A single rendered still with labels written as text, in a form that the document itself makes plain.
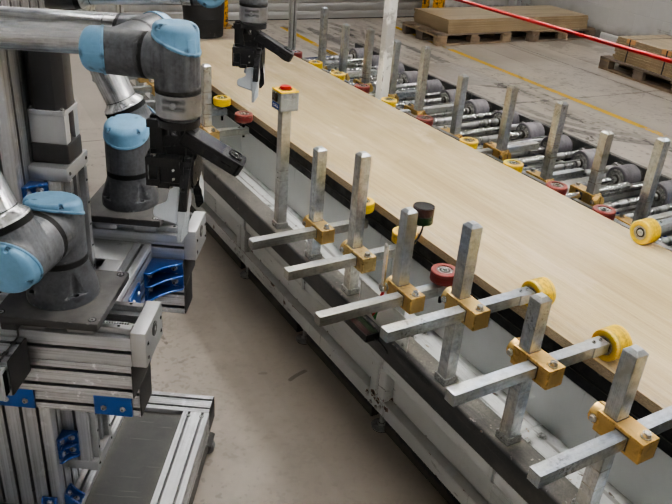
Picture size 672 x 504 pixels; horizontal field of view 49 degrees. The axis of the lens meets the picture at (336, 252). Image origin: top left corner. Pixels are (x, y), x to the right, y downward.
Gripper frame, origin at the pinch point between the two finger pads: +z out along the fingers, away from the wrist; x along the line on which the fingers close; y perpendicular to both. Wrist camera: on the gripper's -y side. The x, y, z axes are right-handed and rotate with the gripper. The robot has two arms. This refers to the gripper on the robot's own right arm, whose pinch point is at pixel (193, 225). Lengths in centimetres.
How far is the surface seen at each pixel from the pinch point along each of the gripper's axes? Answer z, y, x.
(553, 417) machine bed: 65, -86, -36
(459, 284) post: 31, -57, -41
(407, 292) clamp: 45, -46, -59
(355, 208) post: 31, -30, -83
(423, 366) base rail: 62, -52, -48
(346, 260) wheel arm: 46, -29, -77
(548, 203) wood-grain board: 42, -98, -124
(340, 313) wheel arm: 46, -28, -47
